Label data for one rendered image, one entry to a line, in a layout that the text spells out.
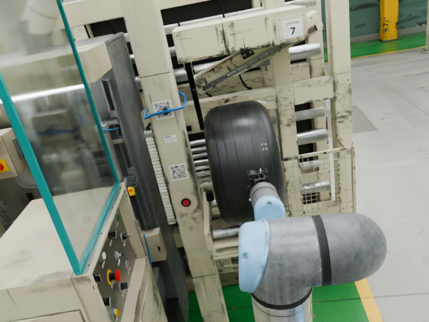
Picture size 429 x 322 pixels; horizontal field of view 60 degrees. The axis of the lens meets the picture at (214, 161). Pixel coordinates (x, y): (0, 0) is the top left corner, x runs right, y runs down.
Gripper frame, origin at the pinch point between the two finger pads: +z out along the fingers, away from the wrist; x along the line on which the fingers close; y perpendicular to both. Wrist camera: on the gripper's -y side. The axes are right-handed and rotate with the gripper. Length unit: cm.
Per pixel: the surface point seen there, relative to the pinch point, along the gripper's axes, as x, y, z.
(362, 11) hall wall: -398, 63, 895
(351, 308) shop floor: -49, -116, 56
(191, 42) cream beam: 16, 55, 40
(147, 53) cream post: 33, 54, 14
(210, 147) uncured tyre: 15.9, 13.4, 9.2
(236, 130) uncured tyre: 4.2, 18.6, 10.0
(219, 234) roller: 19.3, -29.5, 16.4
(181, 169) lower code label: 30.7, 3.1, 19.9
